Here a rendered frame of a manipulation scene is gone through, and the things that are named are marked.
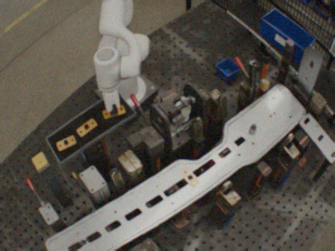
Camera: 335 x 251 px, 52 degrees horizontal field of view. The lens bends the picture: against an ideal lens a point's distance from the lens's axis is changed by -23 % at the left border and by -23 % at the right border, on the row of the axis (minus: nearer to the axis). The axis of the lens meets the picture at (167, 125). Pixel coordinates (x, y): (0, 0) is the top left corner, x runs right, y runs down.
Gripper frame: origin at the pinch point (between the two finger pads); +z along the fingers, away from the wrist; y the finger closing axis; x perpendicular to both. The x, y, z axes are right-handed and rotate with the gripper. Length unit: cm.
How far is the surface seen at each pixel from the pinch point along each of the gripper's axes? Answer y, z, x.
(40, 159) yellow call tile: 10.7, 2.6, -35.6
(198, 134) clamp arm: 11.6, 15.9, 29.7
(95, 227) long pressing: 38.2, 18.7, -22.1
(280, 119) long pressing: 16, 19, 69
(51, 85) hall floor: -122, 118, -37
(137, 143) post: 11.9, 8.7, 5.3
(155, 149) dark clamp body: 14.0, 13.2, 11.7
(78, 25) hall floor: -186, 118, -4
